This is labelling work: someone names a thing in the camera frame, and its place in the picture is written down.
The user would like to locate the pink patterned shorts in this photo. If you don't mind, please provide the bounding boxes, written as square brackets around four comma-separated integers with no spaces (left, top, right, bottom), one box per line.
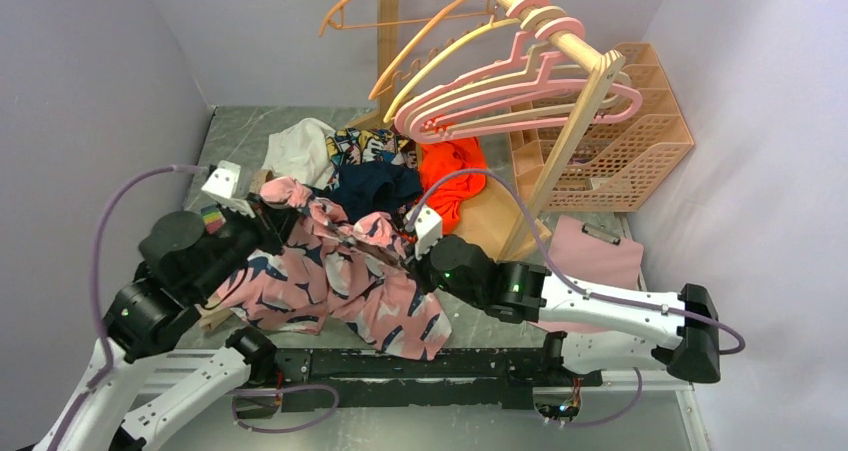
[211,177,452,361]

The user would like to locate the navy blue shorts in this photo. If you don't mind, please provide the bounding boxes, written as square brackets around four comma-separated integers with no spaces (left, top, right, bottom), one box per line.
[327,161,423,222]

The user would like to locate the wooden clothes rack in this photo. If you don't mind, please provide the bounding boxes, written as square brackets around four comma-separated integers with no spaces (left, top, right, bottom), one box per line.
[344,0,627,264]

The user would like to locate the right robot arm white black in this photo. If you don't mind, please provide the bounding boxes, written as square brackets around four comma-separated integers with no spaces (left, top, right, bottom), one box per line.
[405,235,721,385]

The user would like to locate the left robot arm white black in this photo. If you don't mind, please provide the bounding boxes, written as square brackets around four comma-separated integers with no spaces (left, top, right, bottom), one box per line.
[34,194,298,450]

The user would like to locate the beige shorts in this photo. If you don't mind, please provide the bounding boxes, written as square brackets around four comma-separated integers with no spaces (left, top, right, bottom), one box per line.
[197,169,273,335]

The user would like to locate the orange shorts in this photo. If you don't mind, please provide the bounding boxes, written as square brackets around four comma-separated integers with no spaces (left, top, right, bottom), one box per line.
[417,136,488,236]

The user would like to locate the front orange hanger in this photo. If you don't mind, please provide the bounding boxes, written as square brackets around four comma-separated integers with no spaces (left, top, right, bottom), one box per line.
[369,0,469,100]

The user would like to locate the yellow hanger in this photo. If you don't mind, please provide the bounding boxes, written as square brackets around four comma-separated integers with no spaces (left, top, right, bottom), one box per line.
[382,18,519,124]

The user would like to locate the white garment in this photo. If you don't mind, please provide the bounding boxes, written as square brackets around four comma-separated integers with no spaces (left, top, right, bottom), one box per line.
[262,118,335,188]

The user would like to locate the yellow black patterned garment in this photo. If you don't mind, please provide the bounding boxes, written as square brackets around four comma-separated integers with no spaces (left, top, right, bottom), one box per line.
[325,127,418,169]

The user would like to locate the pink clipboard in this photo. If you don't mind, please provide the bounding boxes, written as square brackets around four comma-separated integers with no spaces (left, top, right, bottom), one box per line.
[529,214,645,335]

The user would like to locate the peach plastic file organizer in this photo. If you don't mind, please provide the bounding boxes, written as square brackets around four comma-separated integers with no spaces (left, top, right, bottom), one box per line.
[546,42,695,212]

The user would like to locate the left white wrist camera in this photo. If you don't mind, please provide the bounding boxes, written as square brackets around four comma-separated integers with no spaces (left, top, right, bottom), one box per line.
[201,160,255,218]

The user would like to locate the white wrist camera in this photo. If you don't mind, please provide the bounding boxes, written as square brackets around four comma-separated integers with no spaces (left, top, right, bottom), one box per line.
[201,160,255,218]
[406,205,443,259]

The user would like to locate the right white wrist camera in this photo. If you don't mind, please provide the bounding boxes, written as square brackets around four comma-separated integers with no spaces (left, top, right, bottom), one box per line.
[406,205,443,259]

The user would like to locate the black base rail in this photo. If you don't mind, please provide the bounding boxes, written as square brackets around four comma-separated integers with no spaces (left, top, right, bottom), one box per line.
[132,347,694,413]

